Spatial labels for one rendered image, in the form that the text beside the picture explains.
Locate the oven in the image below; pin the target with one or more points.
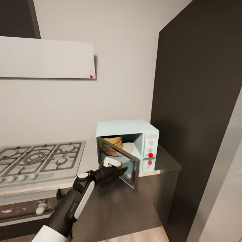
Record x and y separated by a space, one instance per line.
22 216

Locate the range hood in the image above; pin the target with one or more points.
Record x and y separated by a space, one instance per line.
24 54

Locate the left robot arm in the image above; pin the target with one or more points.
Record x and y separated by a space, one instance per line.
69 207

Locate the fridge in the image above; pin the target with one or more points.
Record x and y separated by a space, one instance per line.
197 108

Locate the popcorn bag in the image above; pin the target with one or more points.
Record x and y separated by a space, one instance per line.
115 140

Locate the microwave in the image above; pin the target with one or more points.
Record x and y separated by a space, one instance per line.
139 140

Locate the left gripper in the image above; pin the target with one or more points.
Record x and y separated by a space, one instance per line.
112 171

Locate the burner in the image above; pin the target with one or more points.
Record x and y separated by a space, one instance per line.
37 163

